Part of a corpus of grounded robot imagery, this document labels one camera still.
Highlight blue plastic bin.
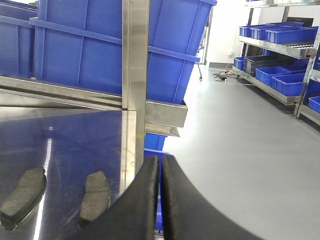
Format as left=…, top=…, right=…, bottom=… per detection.
left=30, top=0, right=217, bottom=104
left=0, top=0, right=38, bottom=78

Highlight right blue plastic bin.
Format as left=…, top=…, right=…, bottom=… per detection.
left=30, top=0, right=217, bottom=104

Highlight blue bin on shelf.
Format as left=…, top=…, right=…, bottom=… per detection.
left=265, top=26, right=319, bottom=44

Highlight left blue plastic bin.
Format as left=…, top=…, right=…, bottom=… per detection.
left=0, top=0, right=38, bottom=78

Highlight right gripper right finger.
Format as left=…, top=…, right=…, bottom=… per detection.
left=161, top=154, right=259, bottom=240

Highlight stainless steel rack frame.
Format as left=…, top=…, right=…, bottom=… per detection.
left=0, top=0, right=188, bottom=193

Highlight background steel shelf rack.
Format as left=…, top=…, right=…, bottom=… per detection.
left=233, top=0, right=320, bottom=124

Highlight cables on floor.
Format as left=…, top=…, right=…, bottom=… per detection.
left=212, top=67, right=241, bottom=81

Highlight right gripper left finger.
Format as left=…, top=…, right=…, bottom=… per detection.
left=68, top=155, right=159, bottom=240

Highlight grey brake pad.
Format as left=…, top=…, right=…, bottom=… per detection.
left=0, top=166, right=47, bottom=231
left=78, top=171, right=111, bottom=227

